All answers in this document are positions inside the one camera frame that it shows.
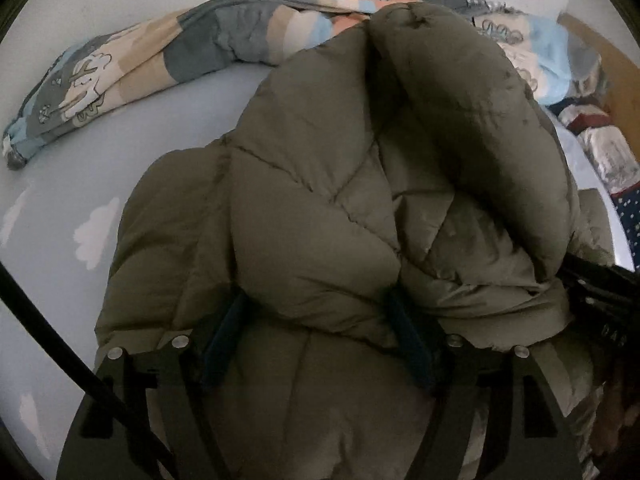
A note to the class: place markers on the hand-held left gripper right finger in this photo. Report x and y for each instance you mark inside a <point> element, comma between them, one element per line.
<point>410,340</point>

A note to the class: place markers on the navy starred patchwork pillow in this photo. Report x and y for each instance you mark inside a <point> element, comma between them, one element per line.
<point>610,150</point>

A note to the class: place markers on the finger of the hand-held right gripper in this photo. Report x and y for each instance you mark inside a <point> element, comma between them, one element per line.
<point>600,282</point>

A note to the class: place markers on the wooden headboard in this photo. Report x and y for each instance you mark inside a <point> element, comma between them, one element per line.
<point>615,65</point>

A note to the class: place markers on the rolled patchwork quilt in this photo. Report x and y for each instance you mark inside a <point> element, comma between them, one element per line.
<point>150,55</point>

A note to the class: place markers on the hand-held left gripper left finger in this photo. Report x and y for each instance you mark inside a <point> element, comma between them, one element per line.
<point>227,330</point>

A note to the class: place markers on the olive quilted hooded jacket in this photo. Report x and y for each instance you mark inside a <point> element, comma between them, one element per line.
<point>325,185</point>

